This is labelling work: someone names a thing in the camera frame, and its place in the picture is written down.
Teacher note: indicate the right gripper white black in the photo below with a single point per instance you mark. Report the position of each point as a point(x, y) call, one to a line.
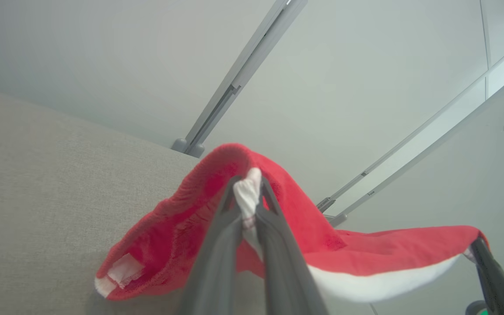
point(470, 309)

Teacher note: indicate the red shorts white stripe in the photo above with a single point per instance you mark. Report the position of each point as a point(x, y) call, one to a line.
point(357, 253)

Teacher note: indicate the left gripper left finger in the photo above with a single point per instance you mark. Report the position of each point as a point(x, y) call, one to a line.
point(217, 262)

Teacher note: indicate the grey fabric sofa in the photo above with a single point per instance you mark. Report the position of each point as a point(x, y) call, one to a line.
point(37, 197)

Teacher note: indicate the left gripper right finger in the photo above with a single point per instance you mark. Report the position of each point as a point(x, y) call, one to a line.
point(282, 271)

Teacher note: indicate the grey partition post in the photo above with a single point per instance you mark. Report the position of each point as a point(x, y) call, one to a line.
point(337, 219)
point(252, 57)

